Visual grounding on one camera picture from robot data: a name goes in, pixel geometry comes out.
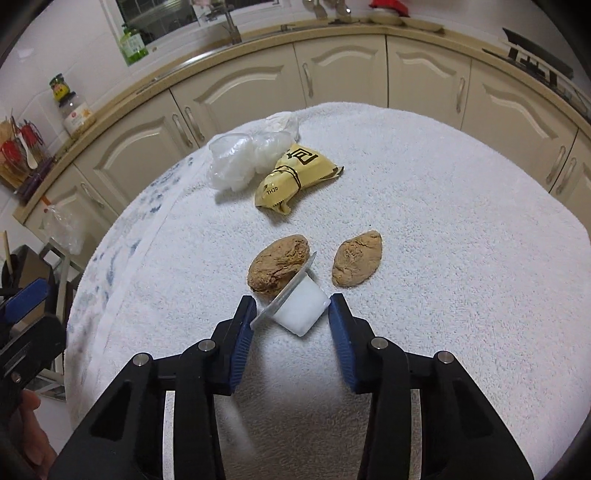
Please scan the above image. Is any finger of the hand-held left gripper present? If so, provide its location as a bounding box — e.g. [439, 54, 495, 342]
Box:
[0, 313, 66, 402]
[0, 278, 52, 328]

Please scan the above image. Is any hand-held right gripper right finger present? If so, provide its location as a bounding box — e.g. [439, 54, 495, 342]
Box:
[327, 293, 536, 480]

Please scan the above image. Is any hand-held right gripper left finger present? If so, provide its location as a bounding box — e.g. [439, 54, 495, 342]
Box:
[48, 295, 258, 480]

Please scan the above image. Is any white jelly cup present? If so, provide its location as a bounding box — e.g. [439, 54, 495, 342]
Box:
[250, 251, 331, 337]

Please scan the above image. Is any person's left hand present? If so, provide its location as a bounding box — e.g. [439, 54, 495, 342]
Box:
[7, 390, 58, 474]

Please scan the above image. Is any clear hanging plastic bag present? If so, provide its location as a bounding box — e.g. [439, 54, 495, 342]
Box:
[44, 203, 86, 257]

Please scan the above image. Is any brown pastry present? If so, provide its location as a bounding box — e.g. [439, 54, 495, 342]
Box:
[248, 234, 311, 294]
[332, 230, 384, 288]

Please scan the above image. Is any utensil holder with red utensils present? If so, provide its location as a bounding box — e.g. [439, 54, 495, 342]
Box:
[0, 113, 54, 195]

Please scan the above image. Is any white towel-covered table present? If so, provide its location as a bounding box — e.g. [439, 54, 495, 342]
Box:
[65, 102, 591, 480]

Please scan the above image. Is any yellow snack wrapper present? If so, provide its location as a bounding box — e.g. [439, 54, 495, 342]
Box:
[255, 143, 346, 217]

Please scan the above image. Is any black lid clear jar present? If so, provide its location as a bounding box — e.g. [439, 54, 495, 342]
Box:
[58, 92, 93, 138]

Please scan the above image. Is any cream kitchen base cabinet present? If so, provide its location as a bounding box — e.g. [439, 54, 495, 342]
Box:
[14, 23, 591, 259]

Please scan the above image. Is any green dish soap bottle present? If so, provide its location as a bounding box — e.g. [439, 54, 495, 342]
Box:
[119, 24, 149, 66]

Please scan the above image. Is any dark kitchen window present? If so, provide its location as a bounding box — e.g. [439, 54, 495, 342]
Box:
[115, 0, 282, 40]

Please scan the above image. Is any metal sink faucet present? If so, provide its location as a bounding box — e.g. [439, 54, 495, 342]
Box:
[216, 0, 243, 45]

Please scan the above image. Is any hanging metal ladle rack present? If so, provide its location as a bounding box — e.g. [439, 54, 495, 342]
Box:
[302, 0, 352, 20]

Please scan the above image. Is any red kitchen pot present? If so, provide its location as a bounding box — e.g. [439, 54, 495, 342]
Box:
[368, 0, 410, 16]

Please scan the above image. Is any black gas stove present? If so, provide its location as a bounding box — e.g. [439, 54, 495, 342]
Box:
[482, 28, 591, 121]

